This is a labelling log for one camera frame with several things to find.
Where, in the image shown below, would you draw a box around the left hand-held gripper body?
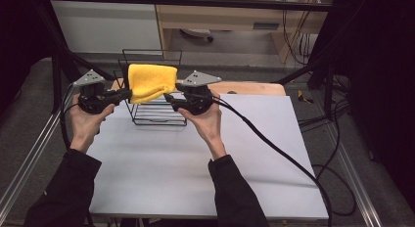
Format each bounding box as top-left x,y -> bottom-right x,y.
71,68 -> 114,115

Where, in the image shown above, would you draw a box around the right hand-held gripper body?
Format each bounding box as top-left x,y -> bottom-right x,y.
170,69 -> 223,116

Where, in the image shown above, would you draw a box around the yellow cloth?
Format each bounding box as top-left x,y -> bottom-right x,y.
126,63 -> 179,105

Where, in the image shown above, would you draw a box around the black wire rack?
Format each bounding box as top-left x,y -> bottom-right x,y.
113,48 -> 190,127

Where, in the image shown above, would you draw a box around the person's right hand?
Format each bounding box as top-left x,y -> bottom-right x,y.
177,89 -> 228,161

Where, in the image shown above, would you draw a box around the person's left hand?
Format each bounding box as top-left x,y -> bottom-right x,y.
68,93 -> 116,154

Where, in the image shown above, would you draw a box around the grey chair base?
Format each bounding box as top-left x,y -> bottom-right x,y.
180,27 -> 215,43

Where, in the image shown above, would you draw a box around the wooden board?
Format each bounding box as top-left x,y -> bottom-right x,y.
111,77 -> 287,97

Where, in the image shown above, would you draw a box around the white cabinet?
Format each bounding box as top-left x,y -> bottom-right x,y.
50,0 -> 163,55

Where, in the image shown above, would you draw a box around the wooden desk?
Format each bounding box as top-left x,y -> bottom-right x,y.
153,0 -> 337,64

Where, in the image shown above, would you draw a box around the black curtain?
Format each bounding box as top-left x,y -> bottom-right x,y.
317,0 -> 415,206
0,0 -> 45,118

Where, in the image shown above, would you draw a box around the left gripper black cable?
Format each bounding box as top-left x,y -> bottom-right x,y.
59,82 -> 82,151

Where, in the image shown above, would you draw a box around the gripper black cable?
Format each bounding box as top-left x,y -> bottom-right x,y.
209,95 -> 334,227
59,82 -> 82,151

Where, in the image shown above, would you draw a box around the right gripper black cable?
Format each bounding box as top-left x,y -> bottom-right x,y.
209,95 -> 334,227

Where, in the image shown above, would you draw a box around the black metal frame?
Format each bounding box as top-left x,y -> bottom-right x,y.
32,0 -> 370,115

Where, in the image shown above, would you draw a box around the aluminium floor rail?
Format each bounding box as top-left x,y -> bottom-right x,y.
0,85 -> 78,218
321,122 -> 384,227

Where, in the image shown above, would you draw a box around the hanging black cables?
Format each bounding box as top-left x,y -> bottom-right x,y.
282,8 -> 315,67

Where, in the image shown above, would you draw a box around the bundle of floor cables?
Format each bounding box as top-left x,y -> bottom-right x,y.
298,98 -> 352,131

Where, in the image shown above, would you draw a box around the black looped floor cable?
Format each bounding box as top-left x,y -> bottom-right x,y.
312,99 -> 358,217

